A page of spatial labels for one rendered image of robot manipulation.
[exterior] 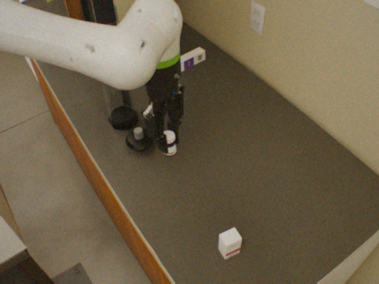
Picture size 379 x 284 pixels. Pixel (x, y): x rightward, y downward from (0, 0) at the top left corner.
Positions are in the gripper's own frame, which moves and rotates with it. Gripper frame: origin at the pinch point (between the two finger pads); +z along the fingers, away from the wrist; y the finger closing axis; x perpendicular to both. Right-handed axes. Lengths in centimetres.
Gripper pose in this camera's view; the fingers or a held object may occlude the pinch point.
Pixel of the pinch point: (168, 137)
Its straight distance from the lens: 97.2
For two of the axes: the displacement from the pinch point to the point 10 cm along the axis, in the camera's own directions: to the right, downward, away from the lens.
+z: 0.3, 6.6, 7.5
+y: -6.3, 6.0, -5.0
